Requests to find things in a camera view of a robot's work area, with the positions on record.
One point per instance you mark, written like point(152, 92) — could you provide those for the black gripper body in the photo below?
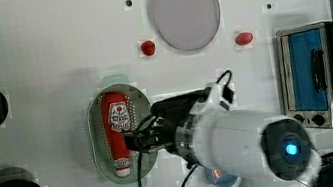
point(157, 130)

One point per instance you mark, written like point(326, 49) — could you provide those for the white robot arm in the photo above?
point(263, 149)

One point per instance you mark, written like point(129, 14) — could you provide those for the grey round plate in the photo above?
point(186, 24)

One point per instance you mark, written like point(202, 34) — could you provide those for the red round toy fruit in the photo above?
point(244, 38)

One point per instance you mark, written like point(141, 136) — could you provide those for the green oval strainer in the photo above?
point(138, 106)

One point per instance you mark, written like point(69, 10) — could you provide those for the red plush ketchup bottle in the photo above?
point(116, 119)

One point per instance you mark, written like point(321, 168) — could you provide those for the red green toy strawberry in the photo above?
point(148, 48)

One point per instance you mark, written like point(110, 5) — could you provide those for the blue cup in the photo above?
point(220, 178)

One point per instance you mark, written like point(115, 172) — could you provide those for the silver toaster oven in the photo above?
point(306, 70)

